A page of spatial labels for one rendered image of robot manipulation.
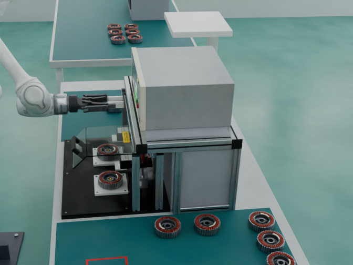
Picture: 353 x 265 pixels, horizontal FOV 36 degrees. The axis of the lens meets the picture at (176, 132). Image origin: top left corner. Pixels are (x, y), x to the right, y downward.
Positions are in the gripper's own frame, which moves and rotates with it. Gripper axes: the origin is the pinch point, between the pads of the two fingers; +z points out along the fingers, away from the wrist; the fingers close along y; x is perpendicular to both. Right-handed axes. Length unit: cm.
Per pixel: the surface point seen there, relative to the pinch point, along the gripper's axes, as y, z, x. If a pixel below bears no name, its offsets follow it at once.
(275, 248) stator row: 56, 59, -39
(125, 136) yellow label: 10.6, 3.1, -11.5
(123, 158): 4.6, 2.4, -25.9
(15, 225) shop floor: -68, -61, -118
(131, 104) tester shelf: -10.1, 7.5, -6.5
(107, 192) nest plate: 11.1, -5.3, -39.8
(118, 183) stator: 8.3, 0.1, -37.0
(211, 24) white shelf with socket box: -92, 62, 2
